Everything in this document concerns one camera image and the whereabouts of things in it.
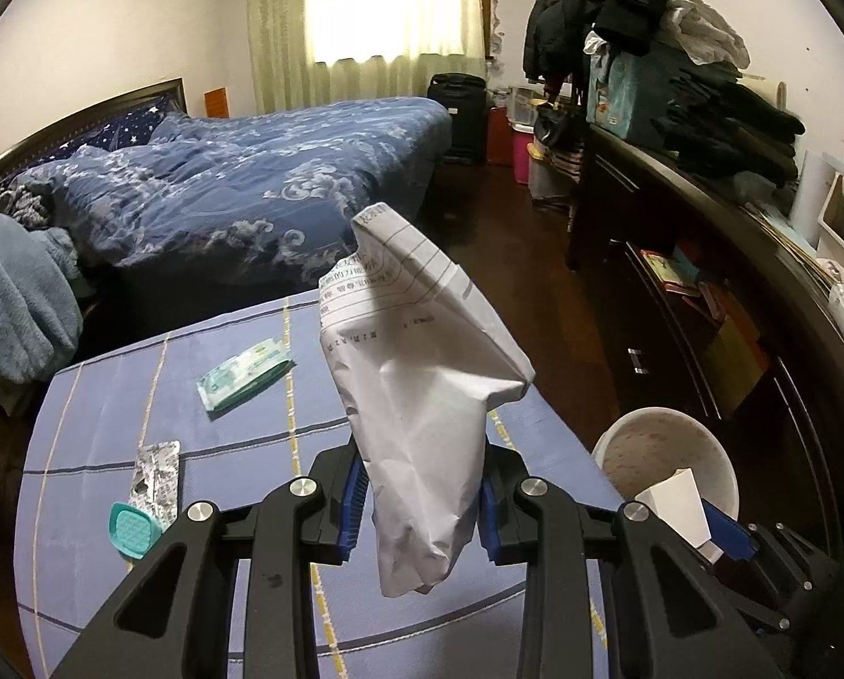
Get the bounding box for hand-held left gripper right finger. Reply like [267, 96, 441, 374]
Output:
[474, 411, 773, 679]

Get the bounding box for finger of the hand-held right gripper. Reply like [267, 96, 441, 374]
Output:
[697, 498, 762, 563]

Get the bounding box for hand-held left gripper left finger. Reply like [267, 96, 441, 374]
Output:
[50, 439, 370, 679]

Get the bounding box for white plastic bucket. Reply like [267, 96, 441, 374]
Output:
[590, 406, 740, 554]

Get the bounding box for white paper sheet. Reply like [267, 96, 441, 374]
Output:
[318, 203, 537, 599]

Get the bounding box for blue checked tablecloth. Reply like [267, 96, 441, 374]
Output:
[12, 286, 624, 679]

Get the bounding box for green wet wipe packet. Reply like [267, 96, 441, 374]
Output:
[196, 340, 297, 412]

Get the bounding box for silver foil packet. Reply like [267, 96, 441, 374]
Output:
[127, 440, 183, 519]

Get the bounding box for teal plastic lid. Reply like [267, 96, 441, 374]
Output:
[108, 501, 163, 559]

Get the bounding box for dark wooden dresser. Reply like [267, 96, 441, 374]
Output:
[567, 123, 844, 581]

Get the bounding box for blue patterned duvet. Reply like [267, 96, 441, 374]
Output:
[36, 95, 455, 271]

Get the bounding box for pink bin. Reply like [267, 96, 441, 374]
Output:
[511, 128, 536, 188]

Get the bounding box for striped bag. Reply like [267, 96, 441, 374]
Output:
[531, 145, 587, 181]

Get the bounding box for red bin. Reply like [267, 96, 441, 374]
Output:
[487, 106, 516, 169]

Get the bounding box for light blue fleece blanket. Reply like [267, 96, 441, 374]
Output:
[0, 212, 85, 417]

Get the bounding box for black handbag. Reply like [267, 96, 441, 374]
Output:
[533, 102, 582, 151]

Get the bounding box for black suitcase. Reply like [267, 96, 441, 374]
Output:
[426, 72, 489, 165]

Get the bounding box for pile of dark clothes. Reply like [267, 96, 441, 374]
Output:
[595, 0, 806, 188]

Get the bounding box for clear storage box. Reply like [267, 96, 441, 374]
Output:
[507, 83, 546, 124]

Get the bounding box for star print pillow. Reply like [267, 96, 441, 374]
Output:
[61, 100, 186, 160]

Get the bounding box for teal printed box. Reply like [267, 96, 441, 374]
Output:
[585, 49, 667, 146]

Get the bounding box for grey patterned blanket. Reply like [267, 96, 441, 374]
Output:
[0, 180, 58, 231]

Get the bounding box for dark wooden headboard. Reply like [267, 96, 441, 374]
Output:
[0, 76, 188, 181]

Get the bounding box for pale green curtain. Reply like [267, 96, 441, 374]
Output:
[245, 0, 492, 116]

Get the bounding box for white crumpled cloth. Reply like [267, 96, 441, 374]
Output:
[658, 0, 752, 72]

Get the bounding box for black hanging jacket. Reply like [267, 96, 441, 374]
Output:
[522, 0, 607, 82]

